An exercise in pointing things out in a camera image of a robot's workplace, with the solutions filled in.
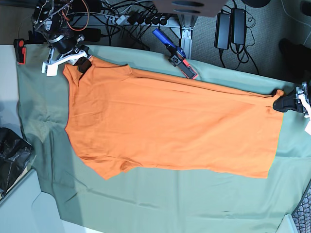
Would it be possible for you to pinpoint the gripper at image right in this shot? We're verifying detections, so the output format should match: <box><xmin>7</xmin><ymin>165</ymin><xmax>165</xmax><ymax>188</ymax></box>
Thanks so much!
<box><xmin>273</xmin><ymin>82</ymin><xmax>311</xmax><ymax>119</ymax></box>

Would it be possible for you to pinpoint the orange T-shirt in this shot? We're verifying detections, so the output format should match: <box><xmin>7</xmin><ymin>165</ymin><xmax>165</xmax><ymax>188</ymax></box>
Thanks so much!
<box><xmin>63</xmin><ymin>58</ymin><xmax>284</xmax><ymax>179</ymax></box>

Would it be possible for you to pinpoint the black plastic bag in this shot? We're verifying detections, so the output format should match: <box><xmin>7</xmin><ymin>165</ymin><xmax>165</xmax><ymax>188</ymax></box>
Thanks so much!
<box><xmin>0</xmin><ymin>128</ymin><xmax>33</xmax><ymax>198</ymax></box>

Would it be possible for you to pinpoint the black power adapter outer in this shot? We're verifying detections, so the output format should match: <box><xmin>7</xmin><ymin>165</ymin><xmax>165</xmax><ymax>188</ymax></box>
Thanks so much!
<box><xmin>231</xmin><ymin>8</ymin><xmax>246</xmax><ymax>45</ymax></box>

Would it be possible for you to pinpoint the black power adapter inner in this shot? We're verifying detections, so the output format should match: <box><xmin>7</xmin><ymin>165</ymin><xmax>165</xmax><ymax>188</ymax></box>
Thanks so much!
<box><xmin>214</xmin><ymin>13</ymin><xmax>231</xmax><ymax>50</ymax></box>

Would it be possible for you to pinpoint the blue clamp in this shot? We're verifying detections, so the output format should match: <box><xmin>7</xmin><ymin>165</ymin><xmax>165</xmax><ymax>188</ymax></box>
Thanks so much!
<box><xmin>13</xmin><ymin>30</ymin><xmax>47</xmax><ymax>65</ymax></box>
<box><xmin>152</xmin><ymin>29</ymin><xmax>198</xmax><ymax>79</ymax></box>

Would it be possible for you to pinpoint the blue clamp at centre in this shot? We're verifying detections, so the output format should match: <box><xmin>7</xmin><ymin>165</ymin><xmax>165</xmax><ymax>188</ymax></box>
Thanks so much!
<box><xmin>152</xmin><ymin>29</ymin><xmax>198</xmax><ymax>79</ymax></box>

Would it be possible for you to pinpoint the aluminium frame post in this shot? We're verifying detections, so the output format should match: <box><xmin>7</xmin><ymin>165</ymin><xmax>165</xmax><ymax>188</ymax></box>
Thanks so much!
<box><xmin>171</xmin><ymin>14</ymin><xmax>198</xmax><ymax>59</ymax></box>

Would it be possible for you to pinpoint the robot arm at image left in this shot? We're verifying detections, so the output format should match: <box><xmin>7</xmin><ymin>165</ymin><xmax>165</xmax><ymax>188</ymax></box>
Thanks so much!
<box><xmin>32</xmin><ymin>0</ymin><xmax>91</xmax><ymax>76</ymax></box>

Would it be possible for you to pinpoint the power strip with plugs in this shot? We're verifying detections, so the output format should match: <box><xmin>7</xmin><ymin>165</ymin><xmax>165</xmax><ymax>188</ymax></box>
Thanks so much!
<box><xmin>106</xmin><ymin>12</ymin><xmax>179</xmax><ymax>28</ymax></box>

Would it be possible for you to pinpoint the black power adapter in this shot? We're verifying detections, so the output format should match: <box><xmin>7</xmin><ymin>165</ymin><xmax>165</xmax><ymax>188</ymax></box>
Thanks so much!
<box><xmin>214</xmin><ymin>13</ymin><xmax>231</xmax><ymax>50</ymax></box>
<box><xmin>231</xmin><ymin>8</ymin><xmax>246</xmax><ymax>45</ymax></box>

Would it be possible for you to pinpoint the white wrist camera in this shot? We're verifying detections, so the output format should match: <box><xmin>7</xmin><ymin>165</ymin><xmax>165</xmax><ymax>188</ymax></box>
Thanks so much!
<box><xmin>304</xmin><ymin>120</ymin><xmax>311</xmax><ymax>135</ymax></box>
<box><xmin>41</xmin><ymin>62</ymin><xmax>60</xmax><ymax>77</ymax></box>

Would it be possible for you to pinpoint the black power brick left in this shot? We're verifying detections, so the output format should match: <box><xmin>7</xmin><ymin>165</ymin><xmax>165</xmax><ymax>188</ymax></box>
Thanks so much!
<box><xmin>74</xmin><ymin>28</ymin><xmax>102</xmax><ymax>42</ymax></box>

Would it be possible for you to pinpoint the blue clamp at left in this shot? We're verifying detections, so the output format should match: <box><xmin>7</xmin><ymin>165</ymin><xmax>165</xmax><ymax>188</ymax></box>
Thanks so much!
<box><xmin>13</xmin><ymin>30</ymin><xmax>47</xmax><ymax>65</ymax></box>

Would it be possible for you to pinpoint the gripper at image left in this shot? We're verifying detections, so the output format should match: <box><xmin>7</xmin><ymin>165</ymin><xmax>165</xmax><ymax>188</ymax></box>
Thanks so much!
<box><xmin>48</xmin><ymin>33</ymin><xmax>92</xmax><ymax>73</ymax></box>

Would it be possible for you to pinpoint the green table cloth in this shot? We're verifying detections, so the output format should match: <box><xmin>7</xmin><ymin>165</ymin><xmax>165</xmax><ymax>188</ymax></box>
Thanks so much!
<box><xmin>17</xmin><ymin>45</ymin><xmax>311</xmax><ymax>233</ymax></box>

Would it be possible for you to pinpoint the grey patterned chair corner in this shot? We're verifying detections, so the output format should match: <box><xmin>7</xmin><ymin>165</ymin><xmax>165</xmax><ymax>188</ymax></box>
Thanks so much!
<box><xmin>292</xmin><ymin>182</ymin><xmax>311</xmax><ymax>233</ymax></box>

